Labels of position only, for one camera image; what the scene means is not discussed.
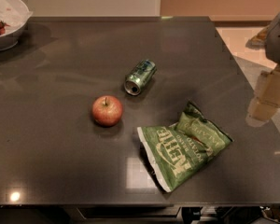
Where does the green potato chip bag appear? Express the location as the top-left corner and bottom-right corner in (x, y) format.
(137, 102), (232, 192)

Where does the white bowl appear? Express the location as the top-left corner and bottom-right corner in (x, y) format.
(0, 22), (27, 50)

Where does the red apple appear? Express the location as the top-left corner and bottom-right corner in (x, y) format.
(91, 95), (123, 127)

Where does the green soda can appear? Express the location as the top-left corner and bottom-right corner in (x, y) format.
(124, 60), (157, 96)

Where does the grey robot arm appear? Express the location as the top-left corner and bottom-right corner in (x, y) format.
(265, 12), (280, 64)

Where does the white napkin in bowl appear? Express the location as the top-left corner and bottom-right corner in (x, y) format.
(0, 0), (32, 27)

